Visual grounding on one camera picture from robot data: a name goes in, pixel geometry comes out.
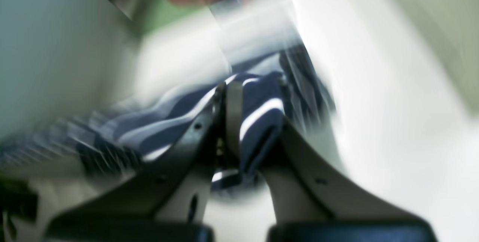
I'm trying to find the navy white striped t-shirt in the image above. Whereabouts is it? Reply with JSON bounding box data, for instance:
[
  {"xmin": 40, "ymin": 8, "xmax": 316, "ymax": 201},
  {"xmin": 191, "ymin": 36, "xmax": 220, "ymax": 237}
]
[{"xmin": 1, "ymin": 44, "xmax": 338, "ymax": 190}]

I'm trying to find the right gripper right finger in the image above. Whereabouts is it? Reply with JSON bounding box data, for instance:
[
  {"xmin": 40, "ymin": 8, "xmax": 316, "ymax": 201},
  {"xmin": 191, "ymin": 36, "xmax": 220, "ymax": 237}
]
[{"xmin": 260, "ymin": 118, "xmax": 437, "ymax": 242}]

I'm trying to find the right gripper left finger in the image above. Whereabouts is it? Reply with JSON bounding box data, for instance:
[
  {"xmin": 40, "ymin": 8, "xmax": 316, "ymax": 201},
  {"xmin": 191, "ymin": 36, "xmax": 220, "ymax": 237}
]
[{"xmin": 43, "ymin": 82, "xmax": 243, "ymax": 242}]

